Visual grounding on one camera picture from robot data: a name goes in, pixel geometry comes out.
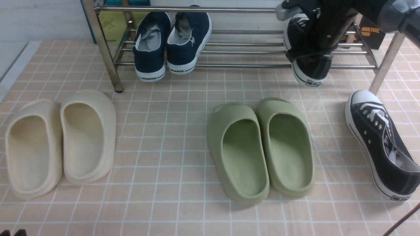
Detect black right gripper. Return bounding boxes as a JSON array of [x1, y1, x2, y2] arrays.
[[277, 0, 358, 62]]

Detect black canvas sneaker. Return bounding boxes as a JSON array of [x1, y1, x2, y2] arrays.
[[283, 13, 333, 87], [345, 90, 420, 202]]

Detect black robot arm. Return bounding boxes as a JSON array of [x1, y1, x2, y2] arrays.
[[276, 0, 419, 62]]

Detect steel shoe rack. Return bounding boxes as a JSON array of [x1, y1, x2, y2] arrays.
[[80, 0, 405, 94]]

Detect green box behind rack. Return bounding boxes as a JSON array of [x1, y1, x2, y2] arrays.
[[98, 11, 148, 43]]

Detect black book orange text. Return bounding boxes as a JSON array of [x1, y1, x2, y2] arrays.
[[358, 16, 386, 50]]

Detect green foam slipper right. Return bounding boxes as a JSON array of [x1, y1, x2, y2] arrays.
[[256, 97, 315, 198]]

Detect green foam slipper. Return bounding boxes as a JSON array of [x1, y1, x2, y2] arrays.
[[256, 97, 315, 198], [207, 103, 270, 205]]

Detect navy canvas sneaker right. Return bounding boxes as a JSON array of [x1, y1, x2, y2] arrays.
[[166, 12, 212, 75]]

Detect navy canvas sneaker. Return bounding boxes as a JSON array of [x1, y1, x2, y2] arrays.
[[133, 12, 172, 82], [166, 12, 212, 75]]

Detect green foam slipper left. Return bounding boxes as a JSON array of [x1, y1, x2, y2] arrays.
[[207, 103, 270, 205]]

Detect navy canvas sneaker left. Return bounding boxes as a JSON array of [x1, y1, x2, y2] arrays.
[[133, 12, 172, 82]]

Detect cream foam slipper right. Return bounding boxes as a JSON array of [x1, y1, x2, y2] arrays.
[[60, 90, 116, 184]]

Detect cream foam slipper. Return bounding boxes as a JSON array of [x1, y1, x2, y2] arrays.
[[60, 90, 116, 184], [5, 99, 63, 200]]

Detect cream foam slipper left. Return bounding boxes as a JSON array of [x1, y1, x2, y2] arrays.
[[5, 99, 63, 200]]

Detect dark cable bottom right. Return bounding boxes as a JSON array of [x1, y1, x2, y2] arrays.
[[382, 203, 420, 236]]

